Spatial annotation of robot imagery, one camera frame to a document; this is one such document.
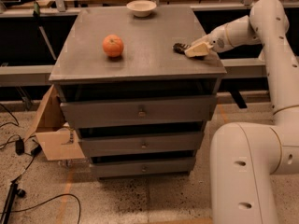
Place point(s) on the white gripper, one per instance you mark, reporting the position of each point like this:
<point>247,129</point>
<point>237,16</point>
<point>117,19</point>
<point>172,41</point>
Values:
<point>217,39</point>

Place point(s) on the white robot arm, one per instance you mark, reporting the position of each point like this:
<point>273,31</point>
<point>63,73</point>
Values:
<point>244,155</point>

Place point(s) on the top grey drawer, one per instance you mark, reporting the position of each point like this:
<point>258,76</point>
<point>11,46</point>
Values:
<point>125,112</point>

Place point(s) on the grey drawer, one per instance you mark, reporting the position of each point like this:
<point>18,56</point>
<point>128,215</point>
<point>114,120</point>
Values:
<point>137,144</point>
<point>150,167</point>
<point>125,112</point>

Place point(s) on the white ceramic bowl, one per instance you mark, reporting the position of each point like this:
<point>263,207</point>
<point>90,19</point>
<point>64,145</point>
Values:
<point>141,8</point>

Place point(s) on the orange fruit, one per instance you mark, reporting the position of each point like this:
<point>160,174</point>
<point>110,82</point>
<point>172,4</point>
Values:
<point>112,46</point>

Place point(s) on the grey drawer cabinet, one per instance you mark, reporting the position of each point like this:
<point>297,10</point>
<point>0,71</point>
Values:
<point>148,68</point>

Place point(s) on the middle grey drawer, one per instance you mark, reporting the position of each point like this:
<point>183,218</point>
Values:
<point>137,144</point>

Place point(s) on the bottom grey drawer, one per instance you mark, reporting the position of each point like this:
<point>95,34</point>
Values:
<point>150,167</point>

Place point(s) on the cardboard box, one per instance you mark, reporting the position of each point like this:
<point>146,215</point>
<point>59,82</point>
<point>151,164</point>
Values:
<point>58,141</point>

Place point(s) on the black power adapter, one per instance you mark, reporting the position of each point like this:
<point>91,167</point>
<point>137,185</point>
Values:
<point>19,147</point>

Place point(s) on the black stand base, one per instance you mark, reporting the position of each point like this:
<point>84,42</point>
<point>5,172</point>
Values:
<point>14,191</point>

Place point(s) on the grey metal rail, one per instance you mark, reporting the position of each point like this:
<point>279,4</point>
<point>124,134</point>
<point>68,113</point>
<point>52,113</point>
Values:
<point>38,75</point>

